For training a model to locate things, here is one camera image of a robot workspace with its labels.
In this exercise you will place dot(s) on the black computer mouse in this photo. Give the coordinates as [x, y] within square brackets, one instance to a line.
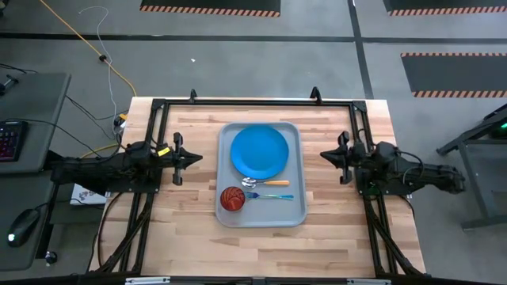
[23, 227]

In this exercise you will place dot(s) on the grey desk panel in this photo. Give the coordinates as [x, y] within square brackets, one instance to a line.
[31, 118]
[24, 198]

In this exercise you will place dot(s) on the black backlit keyboard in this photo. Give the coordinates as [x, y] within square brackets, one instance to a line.
[12, 140]

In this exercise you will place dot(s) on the yellow tag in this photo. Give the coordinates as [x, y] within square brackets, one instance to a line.
[163, 152]

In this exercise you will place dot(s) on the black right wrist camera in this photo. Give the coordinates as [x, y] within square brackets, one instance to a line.
[385, 151]

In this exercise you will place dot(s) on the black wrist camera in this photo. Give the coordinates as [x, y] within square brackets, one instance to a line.
[140, 150]
[385, 151]

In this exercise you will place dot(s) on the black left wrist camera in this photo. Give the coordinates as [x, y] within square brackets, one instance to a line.
[140, 150]

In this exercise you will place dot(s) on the blue round plate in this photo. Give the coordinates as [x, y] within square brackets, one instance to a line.
[259, 152]

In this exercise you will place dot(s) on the grey plastic tray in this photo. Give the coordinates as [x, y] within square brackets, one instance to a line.
[269, 210]

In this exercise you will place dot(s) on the silver bracket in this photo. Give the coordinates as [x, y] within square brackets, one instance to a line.
[147, 281]
[368, 282]

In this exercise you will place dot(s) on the red faceted cup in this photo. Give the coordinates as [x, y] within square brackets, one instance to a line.
[233, 199]

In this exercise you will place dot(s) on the white printed box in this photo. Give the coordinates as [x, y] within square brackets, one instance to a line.
[89, 196]

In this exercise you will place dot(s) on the black tool on desk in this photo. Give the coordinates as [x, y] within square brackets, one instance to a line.
[8, 84]

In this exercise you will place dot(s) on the black hazard-striped floor mat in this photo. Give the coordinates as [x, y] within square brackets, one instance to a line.
[210, 6]
[447, 6]
[455, 73]

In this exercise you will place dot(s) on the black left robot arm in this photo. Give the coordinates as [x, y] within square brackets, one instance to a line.
[103, 170]

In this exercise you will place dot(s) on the black desk caster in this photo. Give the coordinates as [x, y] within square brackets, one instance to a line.
[51, 257]

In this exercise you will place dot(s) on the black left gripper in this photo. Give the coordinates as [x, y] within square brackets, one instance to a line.
[178, 158]

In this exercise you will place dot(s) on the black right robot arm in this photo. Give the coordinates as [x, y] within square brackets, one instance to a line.
[416, 174]

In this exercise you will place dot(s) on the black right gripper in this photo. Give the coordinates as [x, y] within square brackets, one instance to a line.
[344, 158]

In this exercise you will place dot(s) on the black metal rig frame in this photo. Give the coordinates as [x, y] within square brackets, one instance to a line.
[257, 103]

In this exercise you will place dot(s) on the black side stand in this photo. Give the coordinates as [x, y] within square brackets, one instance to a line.
[475, 158]

